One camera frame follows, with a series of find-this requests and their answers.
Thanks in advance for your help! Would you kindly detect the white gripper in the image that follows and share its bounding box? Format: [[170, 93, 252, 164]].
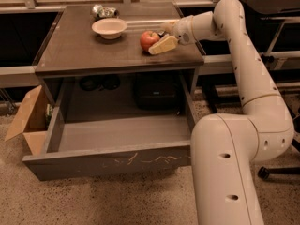
[[148, 16, 195, 55]]

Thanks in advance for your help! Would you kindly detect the red apple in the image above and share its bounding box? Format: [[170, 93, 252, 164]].
[[140, 31, 160, 52]]

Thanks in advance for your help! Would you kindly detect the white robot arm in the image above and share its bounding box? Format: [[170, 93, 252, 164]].
[[149, 0, 294, 225]]

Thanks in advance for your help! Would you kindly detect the grey counter cabinet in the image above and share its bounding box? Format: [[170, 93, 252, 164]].
[[36, 3, 203, 121]]

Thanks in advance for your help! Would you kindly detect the open grey drawer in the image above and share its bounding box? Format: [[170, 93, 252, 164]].
[[23, 75, 197, 181]]

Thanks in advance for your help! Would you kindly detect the white paper bowl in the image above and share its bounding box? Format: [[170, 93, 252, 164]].
[[92, 18, 128, 39]]

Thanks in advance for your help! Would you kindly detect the crumpled chip bag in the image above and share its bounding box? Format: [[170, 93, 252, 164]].
[[92, 4, 119, 20]]

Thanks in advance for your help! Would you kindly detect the black side table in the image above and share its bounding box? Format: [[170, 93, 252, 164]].
[[201, 0, 300, 111]]

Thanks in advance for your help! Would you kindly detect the cardboard box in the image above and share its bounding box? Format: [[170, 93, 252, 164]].
[[5, 85, 50, 155]]

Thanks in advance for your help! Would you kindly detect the black chair caster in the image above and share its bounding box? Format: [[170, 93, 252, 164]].
[[258, 167, 300, 180]]

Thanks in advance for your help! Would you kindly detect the black coiled cable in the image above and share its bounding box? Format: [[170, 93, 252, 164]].
[[78, 74, 122, 92]]

